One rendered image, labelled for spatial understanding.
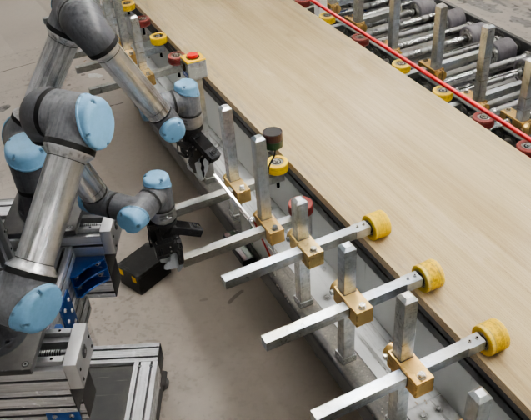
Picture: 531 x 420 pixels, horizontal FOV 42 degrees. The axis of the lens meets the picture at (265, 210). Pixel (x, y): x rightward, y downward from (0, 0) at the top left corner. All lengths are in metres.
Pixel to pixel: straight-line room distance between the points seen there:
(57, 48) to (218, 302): 1.56
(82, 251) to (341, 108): 1.16
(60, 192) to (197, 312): 1.70
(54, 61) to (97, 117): 0.51
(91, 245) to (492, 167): 1.32
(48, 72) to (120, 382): 1.21
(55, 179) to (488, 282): 1.16
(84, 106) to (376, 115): 1.40
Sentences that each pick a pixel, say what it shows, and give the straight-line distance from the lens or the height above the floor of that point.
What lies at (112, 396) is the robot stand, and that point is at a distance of 2.68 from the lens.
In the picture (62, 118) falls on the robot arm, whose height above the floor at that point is 1.52.
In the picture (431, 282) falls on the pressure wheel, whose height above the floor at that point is 0.96.
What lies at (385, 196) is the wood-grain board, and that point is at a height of 0.90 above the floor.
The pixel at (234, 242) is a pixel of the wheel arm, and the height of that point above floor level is 0.86.
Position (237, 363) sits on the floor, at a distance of 2.95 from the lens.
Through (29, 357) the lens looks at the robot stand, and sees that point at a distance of 1.74.
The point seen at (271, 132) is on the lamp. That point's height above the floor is 1.17.
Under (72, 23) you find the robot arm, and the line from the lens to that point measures 1.92.
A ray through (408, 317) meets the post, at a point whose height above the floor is 1.12.
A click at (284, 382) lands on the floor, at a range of 2.88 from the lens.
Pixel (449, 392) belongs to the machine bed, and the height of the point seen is 0.66.
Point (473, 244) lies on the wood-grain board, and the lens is 2.12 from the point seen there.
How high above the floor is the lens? 2.26
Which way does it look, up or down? 38 degrees down
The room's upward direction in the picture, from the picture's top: 5 degrees counter-clockwise
